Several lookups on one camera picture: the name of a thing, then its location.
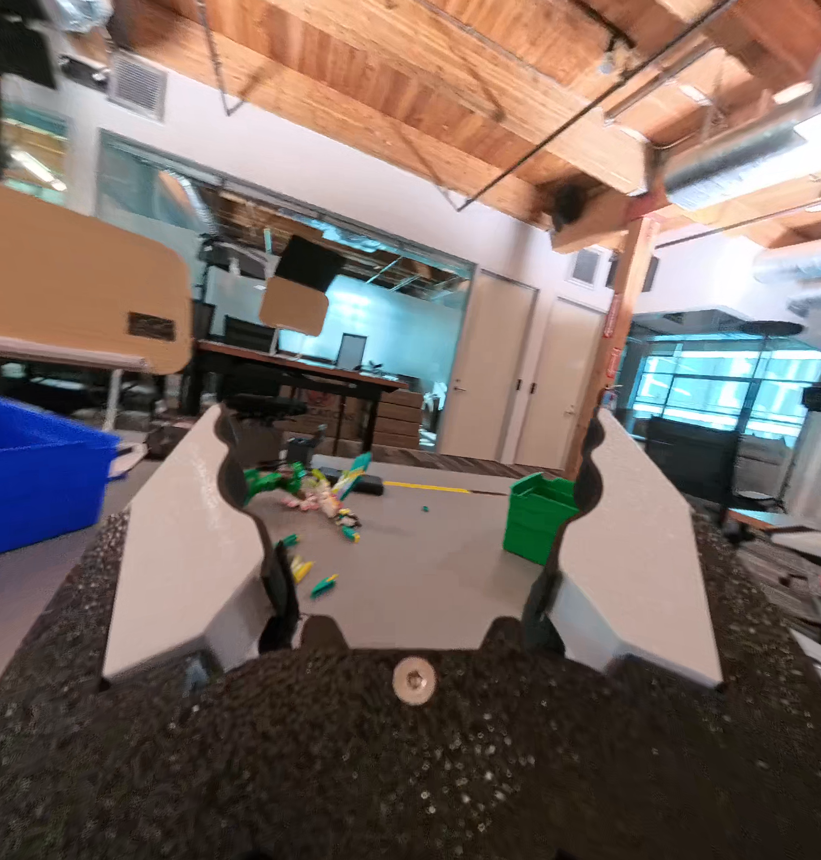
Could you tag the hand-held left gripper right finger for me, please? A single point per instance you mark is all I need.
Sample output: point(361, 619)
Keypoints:
point(632, 537)

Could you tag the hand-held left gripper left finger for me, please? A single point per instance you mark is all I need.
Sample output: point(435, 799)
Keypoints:
point(182, 537)

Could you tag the green lego build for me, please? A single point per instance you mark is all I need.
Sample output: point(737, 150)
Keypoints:
point(266, 480)

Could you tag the pile of lego pieces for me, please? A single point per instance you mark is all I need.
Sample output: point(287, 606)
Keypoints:
point(323, 500)

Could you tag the green and yellow lego piece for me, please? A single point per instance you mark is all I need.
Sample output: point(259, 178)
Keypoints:
point(324, 585)

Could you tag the green plastic bin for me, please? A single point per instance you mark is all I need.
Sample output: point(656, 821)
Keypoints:
point(537, 517)

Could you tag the dark armchair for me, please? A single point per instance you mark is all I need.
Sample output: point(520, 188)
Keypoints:
point(693, 457)

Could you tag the black swivel chair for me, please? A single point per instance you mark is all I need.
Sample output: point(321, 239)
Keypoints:
point(262, 400)

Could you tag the blue plastic bin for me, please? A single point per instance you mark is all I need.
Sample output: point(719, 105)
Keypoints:
point(34, 470)

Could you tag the beige door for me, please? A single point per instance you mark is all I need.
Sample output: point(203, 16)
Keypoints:
point(484, 369)
point(562, 390)

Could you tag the flat black bar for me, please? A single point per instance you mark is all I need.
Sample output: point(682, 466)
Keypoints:
point(367, 485)

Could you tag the dark wooden conference table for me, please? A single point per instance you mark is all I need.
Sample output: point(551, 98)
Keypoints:
point(303, 368)

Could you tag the yellow tape strip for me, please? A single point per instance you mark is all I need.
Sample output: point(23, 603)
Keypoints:
point(427, 486)

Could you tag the stack of cardboard boxes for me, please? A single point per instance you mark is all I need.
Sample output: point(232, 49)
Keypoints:
point(397, 420)

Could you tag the small tan rounded panel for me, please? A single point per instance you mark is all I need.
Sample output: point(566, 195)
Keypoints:
point(295, 306)

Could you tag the large tan rounded panel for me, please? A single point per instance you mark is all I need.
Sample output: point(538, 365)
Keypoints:
point(67, 275)

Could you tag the ceiling air vent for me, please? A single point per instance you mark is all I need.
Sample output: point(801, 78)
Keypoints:
point(137, 86)

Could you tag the wooden post with red sign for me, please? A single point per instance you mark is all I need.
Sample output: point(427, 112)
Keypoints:
point(619, 336)

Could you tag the silver ventilation duct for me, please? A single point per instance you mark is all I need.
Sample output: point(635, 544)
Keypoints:
point(733, 158)

